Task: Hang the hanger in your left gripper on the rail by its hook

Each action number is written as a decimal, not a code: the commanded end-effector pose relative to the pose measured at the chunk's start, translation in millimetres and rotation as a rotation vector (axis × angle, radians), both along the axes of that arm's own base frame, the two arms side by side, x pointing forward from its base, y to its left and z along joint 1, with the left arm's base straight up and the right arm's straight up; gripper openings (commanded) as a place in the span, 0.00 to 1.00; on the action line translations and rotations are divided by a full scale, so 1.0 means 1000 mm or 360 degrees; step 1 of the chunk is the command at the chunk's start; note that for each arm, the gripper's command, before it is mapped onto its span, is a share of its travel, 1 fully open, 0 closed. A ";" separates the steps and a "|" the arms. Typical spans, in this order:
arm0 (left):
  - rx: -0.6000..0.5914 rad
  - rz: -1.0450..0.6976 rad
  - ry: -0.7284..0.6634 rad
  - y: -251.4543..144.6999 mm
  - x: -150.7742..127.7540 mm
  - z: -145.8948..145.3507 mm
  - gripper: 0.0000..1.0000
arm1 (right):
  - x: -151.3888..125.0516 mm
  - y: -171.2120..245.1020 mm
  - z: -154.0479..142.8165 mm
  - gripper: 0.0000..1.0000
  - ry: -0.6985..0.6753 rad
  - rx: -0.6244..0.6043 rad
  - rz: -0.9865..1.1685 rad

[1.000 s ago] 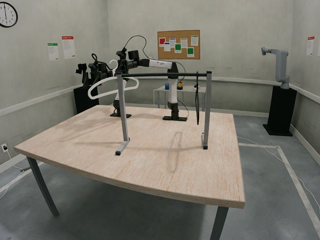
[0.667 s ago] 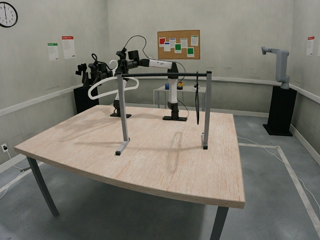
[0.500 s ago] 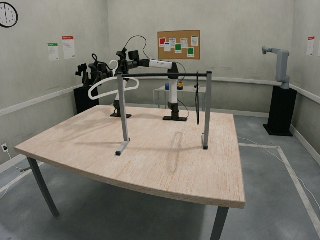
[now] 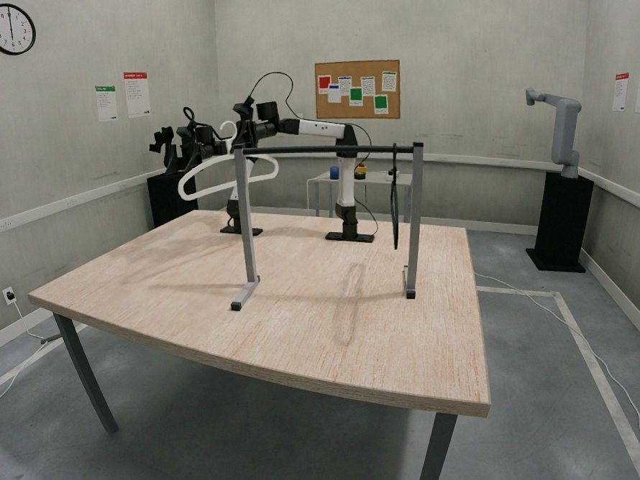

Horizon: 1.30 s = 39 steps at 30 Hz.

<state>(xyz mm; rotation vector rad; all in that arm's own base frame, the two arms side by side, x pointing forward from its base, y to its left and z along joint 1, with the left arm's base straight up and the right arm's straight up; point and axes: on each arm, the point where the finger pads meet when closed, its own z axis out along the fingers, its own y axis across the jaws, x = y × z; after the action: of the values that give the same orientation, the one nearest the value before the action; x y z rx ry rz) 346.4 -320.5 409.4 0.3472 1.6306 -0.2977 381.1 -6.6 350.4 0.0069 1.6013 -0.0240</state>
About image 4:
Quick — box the white plastic hanger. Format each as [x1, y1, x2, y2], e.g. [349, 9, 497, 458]
[178, 121, 279, 200]

